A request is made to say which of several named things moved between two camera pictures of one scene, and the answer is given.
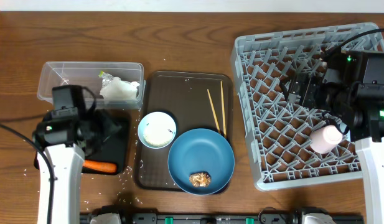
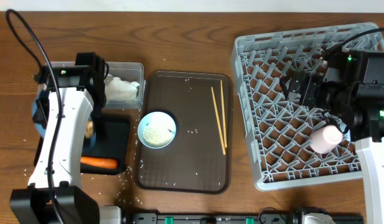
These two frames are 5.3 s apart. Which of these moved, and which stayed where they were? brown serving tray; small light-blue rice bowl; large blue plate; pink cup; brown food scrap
Moved: brown food scrap; large blue plate
Stayed: brown serving tray; small light-blue rice bowl; pink cup
